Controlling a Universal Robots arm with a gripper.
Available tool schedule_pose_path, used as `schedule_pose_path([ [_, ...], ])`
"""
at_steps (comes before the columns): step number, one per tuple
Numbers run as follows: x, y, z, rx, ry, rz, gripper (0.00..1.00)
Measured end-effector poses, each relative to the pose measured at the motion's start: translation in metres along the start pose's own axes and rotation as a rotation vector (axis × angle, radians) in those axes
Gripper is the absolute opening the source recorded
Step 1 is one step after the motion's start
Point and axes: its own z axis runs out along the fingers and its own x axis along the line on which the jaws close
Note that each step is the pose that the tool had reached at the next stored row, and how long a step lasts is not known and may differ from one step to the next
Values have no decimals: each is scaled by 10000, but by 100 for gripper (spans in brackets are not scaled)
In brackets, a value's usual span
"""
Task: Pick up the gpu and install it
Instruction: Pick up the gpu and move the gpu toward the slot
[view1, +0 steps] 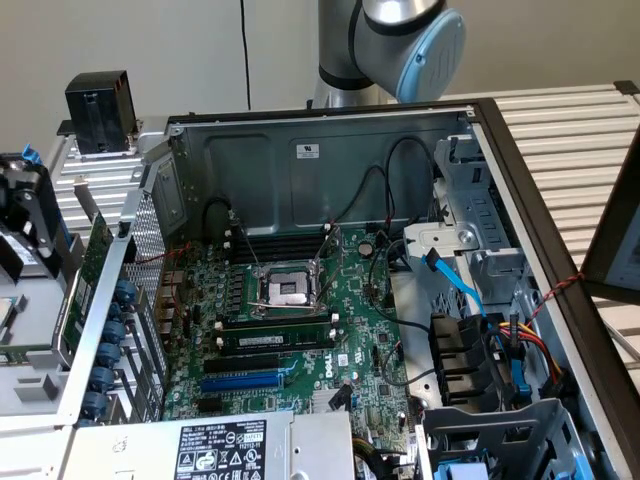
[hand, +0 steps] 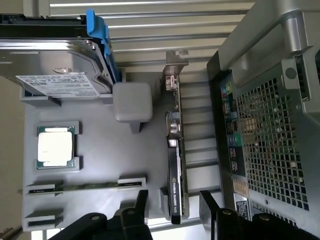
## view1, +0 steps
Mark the grey perforated drive cage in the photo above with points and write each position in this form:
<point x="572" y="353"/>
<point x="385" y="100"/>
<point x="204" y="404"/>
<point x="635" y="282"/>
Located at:
<point x="500" y="425"/>

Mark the thin metal locking lever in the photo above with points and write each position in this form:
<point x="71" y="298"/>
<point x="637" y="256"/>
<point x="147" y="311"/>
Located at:
<point x="245" y="240"/>
<point x="285" y="306"/>

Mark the white sticker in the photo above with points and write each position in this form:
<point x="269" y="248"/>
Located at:
<point x="307" y="151"/>

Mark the silver coin battery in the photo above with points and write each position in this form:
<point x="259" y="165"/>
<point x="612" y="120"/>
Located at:
<point x="366" y="249"/>

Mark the grey metal PC case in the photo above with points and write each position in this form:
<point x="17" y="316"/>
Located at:
<point x="320" y="190"/>

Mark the black RAM slot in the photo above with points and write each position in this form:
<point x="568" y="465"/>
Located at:
<point x="280" y="236"/>
<point x="280" y="257"/>
<point x="280" y="320"/>
<point x="280" y="250"/>
<point x="280" y="243"/>

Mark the silver finned heatsink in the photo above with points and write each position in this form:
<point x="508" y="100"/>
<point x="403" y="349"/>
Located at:
<point x="322" y="400"/>

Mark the long black expansion slot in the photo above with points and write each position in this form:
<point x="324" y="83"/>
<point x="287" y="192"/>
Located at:
<point x="240" y="365"/>

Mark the blue plastic drive carrier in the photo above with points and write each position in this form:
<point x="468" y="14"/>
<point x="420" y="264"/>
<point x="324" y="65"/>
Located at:
<point x="460" y="470"/>

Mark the black intrusion switch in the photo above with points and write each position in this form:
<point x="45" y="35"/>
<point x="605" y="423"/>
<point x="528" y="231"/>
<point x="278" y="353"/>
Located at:
<point x="125" y="230"/>

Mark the silver power supply unit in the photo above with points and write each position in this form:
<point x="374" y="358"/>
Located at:
<point x="125" y="450"/>

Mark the black table end cap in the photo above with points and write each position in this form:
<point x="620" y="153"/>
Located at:
<point x="65" y="127"/>
<point x="627" y="87"/>

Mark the blue card retention clip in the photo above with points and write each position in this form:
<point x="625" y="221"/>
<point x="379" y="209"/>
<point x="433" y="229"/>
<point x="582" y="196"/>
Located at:
<point x="107" y="355"/>
<point x="116" y="312"/>
<point x="95" y="404"/>
<point x="126" y="291"/>
<point x="102" y="378"/>
<point x="114" y="332"/>

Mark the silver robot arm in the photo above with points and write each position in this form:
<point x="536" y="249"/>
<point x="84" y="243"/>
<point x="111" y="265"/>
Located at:
<point x="350" y="40"/>

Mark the short black expansion slot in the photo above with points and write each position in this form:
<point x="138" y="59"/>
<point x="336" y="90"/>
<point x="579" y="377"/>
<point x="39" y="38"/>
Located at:
<point x="210" y="406"/>

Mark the blue expansion slot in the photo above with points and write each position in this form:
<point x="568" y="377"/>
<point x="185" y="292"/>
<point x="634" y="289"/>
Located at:
<point x="240" y="384"/>

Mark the grey metal disk bay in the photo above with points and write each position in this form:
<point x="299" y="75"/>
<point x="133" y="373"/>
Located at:
<point x="480" y="210"/>

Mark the green graphics card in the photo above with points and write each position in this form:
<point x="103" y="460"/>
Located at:
<point x="90" y="280"/>

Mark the silver rear port block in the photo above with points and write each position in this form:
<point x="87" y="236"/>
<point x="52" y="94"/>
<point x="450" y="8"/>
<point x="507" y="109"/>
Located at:
<point x="167" y="315"/>
<point x="172" y="282"/>

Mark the black plastic fan shroud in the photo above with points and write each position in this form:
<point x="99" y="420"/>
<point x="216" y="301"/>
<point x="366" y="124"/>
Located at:
<point x="455" y="350"/>

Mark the perforated metal slot cover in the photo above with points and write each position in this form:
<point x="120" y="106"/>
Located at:
<point x="141" y="302"/>

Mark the grey parts rack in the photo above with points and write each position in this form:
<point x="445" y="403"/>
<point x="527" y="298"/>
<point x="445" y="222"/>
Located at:
<point x="30" y="400"/>

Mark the silver CPU socket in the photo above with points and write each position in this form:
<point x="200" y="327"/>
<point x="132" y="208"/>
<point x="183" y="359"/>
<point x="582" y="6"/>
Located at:
<point x="287" y="287"/>

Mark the blue plastic latch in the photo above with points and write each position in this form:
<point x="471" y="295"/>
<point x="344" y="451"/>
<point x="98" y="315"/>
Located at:
<point x="521" y="387"/>

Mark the green motherboard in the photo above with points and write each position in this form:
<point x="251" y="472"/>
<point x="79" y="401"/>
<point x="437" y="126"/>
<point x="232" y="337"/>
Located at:
<point x="360" y="320"/>

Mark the black framed monitor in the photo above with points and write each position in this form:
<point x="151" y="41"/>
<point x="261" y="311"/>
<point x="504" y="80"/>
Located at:
<point x="607" y="240"/>

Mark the silver socket cover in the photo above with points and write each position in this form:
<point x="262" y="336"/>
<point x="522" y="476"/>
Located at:
<point x="340" y="245"/>

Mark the black box fixture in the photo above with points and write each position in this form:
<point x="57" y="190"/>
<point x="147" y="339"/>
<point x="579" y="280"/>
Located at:
<point x="100" y="110"/>

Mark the silver CPU chip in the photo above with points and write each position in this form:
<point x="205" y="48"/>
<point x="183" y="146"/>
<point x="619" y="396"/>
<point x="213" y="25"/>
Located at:
<point x="10" y="320"/>

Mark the black power connector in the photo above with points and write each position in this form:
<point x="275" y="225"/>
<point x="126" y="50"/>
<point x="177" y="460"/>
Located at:
<point x="557" y="387"/>

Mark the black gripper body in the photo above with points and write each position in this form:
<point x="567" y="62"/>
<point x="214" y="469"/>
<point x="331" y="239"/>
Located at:
<point x="20" y="180"/>

